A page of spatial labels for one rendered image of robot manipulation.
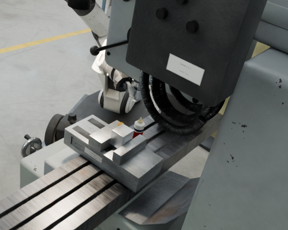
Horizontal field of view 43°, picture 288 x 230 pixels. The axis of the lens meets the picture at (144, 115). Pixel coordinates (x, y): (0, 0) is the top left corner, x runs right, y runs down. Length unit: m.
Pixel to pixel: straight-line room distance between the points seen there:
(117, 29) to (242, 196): 0.56
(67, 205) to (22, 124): 1.94
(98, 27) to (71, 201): 0.72
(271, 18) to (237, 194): 0.38
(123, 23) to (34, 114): 2.23
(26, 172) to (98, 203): 0.52
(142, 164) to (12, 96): 2.30
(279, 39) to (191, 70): 0.27
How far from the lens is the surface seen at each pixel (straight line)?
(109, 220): 1.32
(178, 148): 1.49
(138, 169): 1.23
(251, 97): 0.74
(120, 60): 1.08
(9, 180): 2.60
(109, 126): 1.33
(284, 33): 0.82
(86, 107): 2.28
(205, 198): 0.91
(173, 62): 0.63
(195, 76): 0.61
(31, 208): 1.18
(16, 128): 3.02
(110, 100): 2.10
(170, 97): 1.53
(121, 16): 1.04
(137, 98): 1.19
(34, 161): 1.62
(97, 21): 1.53
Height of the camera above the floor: 1.82
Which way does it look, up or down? 33 degrees down
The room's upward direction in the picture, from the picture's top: 13 degrees clockwise
